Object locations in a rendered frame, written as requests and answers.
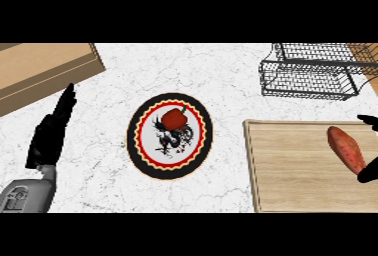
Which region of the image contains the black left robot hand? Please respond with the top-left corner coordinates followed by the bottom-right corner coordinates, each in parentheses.
top-left (24, 82), bottom-right (78, 170)

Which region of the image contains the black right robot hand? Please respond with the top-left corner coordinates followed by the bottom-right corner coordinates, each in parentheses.
top-left (356, 114), bottom-right (378, 184)

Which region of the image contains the orange sweet potato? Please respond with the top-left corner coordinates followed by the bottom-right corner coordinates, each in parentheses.
top-left (325, 125), bottom-right (368, 176)

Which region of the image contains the pale wooden tray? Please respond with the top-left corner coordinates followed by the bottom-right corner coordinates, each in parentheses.
top-left (242, 119), bottom-right (378, 214)

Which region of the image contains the brown wooden board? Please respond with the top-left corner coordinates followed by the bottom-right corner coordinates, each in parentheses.
top-left (344, 42), bottom-right (378, 88)

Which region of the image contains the brown wooden cabinet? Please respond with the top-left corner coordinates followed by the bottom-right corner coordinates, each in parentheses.
top-left (0, 42), bottom-right (108, 118)

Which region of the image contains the black rimmed decorated plate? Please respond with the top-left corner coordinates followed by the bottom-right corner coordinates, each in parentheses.
top-left (125, 92), bottom-right (215, 181)

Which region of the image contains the red bell pepper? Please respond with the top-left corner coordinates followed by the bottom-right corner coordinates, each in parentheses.
top-left (159, 104), bottom-right (190, 131)

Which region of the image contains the black wire tiered basket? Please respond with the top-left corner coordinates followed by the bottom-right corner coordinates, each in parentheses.
top-left (258, 42), bottom-right (378, 101)

